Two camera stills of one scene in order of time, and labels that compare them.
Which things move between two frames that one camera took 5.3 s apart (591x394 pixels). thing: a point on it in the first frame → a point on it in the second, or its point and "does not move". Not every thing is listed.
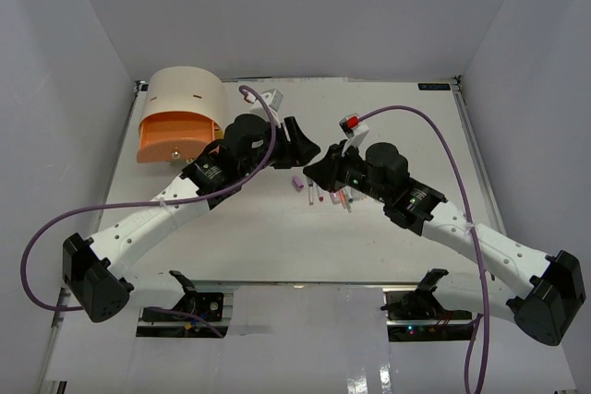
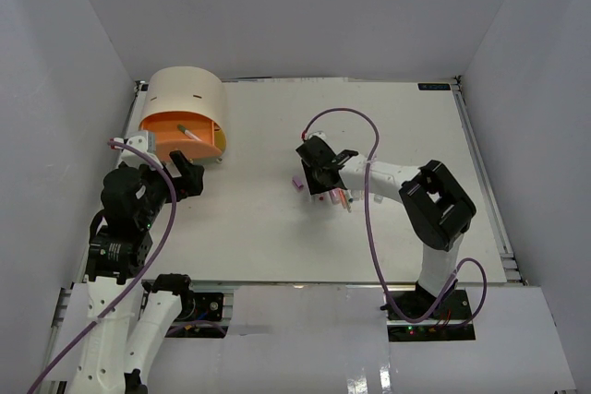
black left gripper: (300, 150) → (191, 180)
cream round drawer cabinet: (188, 89) does not move
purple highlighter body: (335, 197) does not move
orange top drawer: (176, 137) does not move
